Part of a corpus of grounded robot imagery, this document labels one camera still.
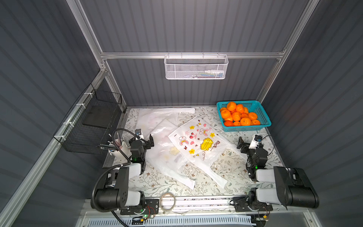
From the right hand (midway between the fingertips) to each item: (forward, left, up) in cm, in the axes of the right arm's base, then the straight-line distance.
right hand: (250, 139), depth 87 cm
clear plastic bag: (-7, +55, -10) cm, 56 cm away
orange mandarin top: (+29, +6, +1) cm, 29 cm away
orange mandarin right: (+25, -11, -7) cm, 29 cm away
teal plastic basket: (+34, -15, -6) cm, 38 cm away
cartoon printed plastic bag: (0, +34, -9) cm, 35 cm away
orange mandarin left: (+23, +11, -2) cm, 26 cm away
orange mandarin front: (+14, -1, -1) cm, 14 cm away
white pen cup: (-8, +79, 0) cm, 80 cm away
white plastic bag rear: (+24, +71, -10) cm, 76 cm away
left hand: (+2, +67, +1) cm, 67 cm away
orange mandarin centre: (+22, +3, -4) cm, 22 cm away
